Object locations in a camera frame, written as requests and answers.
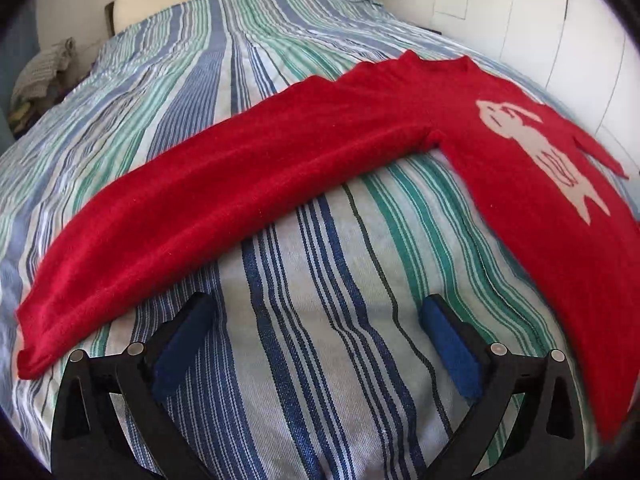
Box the red knit sweater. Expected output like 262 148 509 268
16 51 639 440

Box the folded clothes pile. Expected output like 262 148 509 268
8 37 76 136

